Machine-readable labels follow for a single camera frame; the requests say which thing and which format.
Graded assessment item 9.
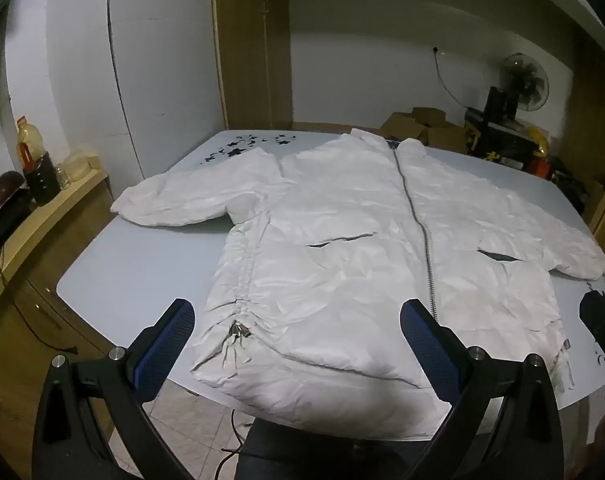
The wooden wardrobe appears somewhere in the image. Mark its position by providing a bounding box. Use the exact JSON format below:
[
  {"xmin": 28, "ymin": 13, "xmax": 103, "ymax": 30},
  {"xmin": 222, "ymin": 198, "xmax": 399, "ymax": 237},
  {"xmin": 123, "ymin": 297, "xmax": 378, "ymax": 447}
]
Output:
[{"xmin": 212, "ymin": 0, "xmax": 294, "ymax": 130}]

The black wall cable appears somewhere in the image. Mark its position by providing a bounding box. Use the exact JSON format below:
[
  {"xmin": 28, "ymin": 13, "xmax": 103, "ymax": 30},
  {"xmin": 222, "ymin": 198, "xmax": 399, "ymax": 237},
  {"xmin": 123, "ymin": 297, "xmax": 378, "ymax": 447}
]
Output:
[{"xmin": 431, "ymin": 45, "xmax": 472, "ymax": 109}]

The black standing fan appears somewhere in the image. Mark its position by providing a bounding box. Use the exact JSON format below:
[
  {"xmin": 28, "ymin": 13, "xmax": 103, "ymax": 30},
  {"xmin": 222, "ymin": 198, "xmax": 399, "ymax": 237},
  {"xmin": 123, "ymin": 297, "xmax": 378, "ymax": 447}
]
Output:
[{"xmin": 500, "ymin": 53, "xmax": 549, "ymax": 120}]

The cardboard box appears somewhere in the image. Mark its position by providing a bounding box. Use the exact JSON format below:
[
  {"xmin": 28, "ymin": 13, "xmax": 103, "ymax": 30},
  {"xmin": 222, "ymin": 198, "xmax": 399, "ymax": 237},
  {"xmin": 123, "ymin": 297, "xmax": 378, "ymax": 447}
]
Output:
[{"xmin": 379, "ymin": 107, "xmax": 468, "ymax": 154}]

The wooden side counter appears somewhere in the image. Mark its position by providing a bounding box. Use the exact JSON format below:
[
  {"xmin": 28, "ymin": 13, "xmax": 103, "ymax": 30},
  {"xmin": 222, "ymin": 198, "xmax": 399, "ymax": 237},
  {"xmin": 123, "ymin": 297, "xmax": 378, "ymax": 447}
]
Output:
[{"xmin": 0, "ymin": 170, "xmax": 112, "ymax": 479}]

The white puffer jacket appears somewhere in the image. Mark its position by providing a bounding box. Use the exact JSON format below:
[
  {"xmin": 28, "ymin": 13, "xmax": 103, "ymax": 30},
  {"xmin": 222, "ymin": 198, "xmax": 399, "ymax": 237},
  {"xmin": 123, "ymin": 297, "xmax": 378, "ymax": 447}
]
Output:
[{"xmin": 112, "ymin": 130, "xmax": 605, "ymax": 440}]

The orange juice bottle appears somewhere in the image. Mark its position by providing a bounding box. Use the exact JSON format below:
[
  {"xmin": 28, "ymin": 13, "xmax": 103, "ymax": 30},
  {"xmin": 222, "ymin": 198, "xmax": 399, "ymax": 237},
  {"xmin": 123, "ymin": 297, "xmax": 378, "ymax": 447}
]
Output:
[{"xmin": 16, "ymin": 116, "xmax": 46, "ymax": 174}]

